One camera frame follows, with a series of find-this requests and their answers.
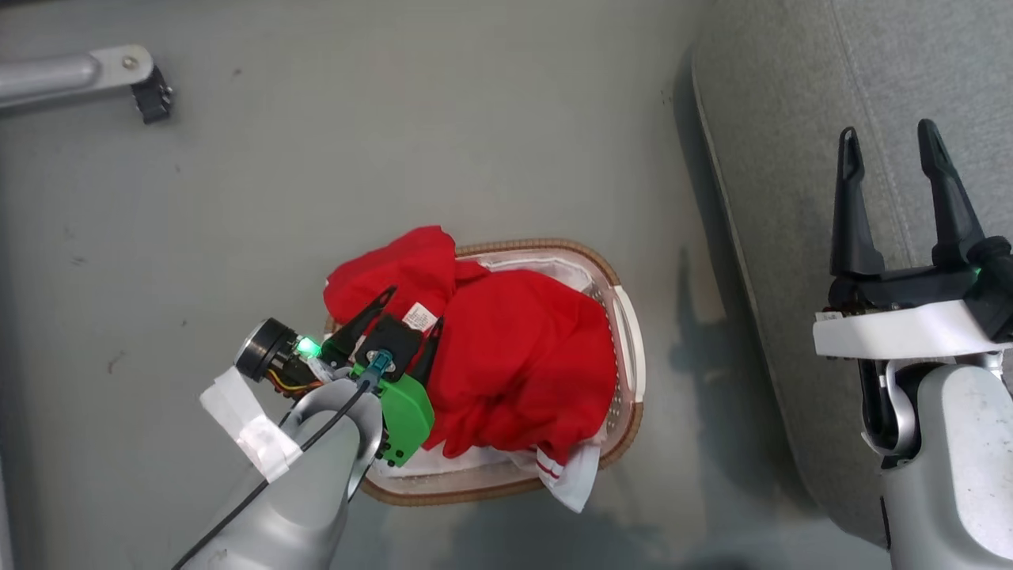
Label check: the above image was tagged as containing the white basket liner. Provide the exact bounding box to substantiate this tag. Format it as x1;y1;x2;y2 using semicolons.
368;249;606;479

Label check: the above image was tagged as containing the black caster wheel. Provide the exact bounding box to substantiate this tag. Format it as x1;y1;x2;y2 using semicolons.
130;65;174;125

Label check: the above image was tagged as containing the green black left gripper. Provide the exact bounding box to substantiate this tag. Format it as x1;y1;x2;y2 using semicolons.
322;286;445;468

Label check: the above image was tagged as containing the red clothing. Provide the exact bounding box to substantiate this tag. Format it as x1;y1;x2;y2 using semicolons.
322;226;619;514

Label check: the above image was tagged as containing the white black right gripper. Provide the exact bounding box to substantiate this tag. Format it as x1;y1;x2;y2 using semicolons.
813;118;1013;361

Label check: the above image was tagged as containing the grey fabric sofa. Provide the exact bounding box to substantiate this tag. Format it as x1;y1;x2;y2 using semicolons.
691;0;1013;549

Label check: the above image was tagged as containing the grey partition foot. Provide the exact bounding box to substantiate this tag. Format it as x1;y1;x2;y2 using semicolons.
0;44;156;112

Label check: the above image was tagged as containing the white tape wrap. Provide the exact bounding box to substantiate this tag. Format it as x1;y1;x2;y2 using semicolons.
199;367;304;485

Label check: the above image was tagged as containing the white laundry basket brown rim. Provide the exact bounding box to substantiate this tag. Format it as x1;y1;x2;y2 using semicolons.
324;237;647;508

